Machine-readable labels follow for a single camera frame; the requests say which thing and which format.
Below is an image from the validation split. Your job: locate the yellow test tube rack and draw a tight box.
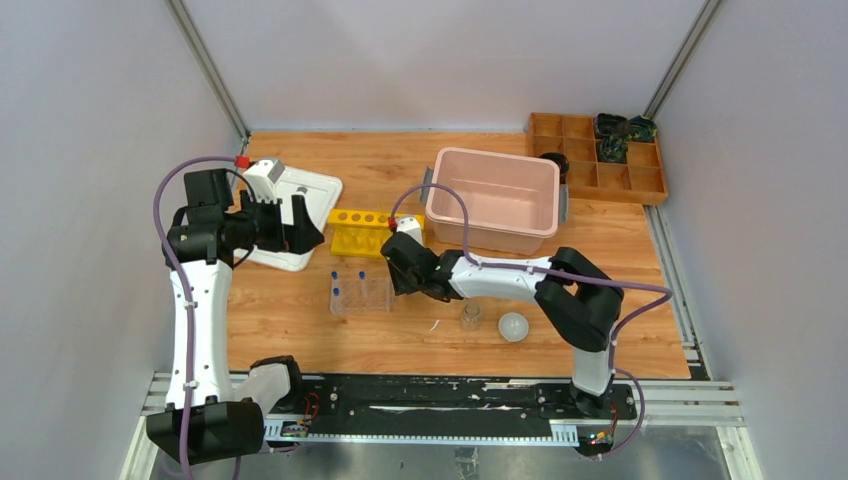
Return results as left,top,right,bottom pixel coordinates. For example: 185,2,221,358
327,208,392,259

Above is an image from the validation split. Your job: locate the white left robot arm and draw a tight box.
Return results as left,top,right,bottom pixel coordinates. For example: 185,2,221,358
146,164,324,466

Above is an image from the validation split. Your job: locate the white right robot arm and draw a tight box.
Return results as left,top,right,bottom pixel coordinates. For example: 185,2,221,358
380,233,624,418

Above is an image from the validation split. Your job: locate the white plastic box lid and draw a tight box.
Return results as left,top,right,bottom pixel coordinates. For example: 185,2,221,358
248,165,343,272

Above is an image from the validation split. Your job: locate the clear well plate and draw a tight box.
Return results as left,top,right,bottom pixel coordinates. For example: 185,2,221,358
329,276,396,316

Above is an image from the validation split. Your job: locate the small glass jar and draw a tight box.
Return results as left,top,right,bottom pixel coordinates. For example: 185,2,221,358
460,301,483,331

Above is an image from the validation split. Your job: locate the white ceramic dish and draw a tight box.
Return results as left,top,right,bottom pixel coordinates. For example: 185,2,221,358
498,312,530,343

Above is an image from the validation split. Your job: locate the pink plastic storage bin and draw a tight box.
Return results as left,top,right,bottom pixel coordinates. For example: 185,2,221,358
425,147,560,255

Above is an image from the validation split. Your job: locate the grey right bin clip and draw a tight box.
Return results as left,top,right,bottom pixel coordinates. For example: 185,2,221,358
558,184,570,226

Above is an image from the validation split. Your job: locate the black round object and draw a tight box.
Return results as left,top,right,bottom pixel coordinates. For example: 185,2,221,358
539,152,570,185

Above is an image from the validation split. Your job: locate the wooden compartment organizer tray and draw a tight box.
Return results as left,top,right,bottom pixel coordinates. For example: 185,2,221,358
526,112,669,206

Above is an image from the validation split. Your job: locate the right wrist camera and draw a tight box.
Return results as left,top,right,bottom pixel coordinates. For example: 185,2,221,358
390,216,425,245

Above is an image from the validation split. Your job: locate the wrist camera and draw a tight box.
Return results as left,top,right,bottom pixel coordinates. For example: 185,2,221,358
390,216,425,245
242,158,285,203

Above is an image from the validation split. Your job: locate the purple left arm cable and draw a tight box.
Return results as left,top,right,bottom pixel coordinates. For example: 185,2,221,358
153,156,293,480

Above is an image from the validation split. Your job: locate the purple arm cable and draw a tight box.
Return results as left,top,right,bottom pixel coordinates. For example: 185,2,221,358
390,183,674,460
153,156,293,480

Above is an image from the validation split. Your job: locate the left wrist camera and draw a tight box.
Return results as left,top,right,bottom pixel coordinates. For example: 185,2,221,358
242,158,285,203

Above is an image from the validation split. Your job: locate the grey bin handle clip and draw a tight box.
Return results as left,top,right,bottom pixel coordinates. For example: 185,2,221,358
419,167,434,203

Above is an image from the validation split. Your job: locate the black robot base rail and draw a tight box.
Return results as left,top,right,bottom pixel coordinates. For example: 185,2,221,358
264,374,644,459

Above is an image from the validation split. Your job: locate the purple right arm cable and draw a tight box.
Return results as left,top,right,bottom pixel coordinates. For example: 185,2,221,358
390,183,674,460

